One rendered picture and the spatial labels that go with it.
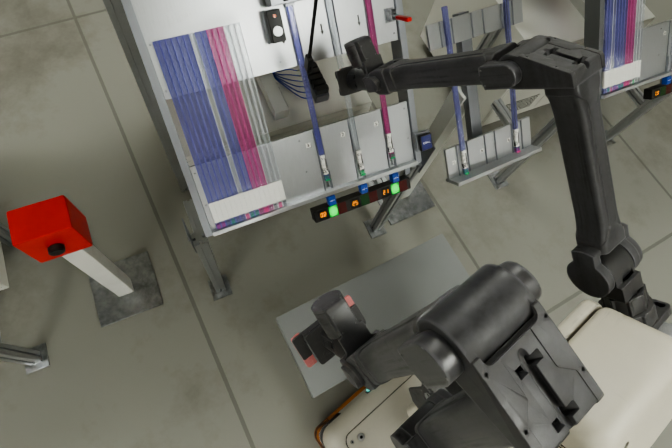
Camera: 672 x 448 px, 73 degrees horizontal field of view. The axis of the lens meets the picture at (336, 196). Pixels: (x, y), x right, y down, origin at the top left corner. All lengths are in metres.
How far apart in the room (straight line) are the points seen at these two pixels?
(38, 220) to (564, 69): 1.22
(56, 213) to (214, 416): 0.99
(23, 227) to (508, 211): 1.98
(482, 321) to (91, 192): 2.06
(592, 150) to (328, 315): 0.47
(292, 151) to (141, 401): 1.16
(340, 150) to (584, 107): 0.77
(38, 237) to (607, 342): 1.24
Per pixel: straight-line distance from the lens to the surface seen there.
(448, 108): 1.62
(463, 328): 0.35
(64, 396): 2.09
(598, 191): 0.82
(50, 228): 1.36
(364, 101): 1.68
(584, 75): 0.74
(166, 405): 1.99
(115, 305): 2.07
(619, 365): 0.74
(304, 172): 1.32
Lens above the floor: 1.95
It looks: 65 degrees down
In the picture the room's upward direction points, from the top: 18 degrees clockwise
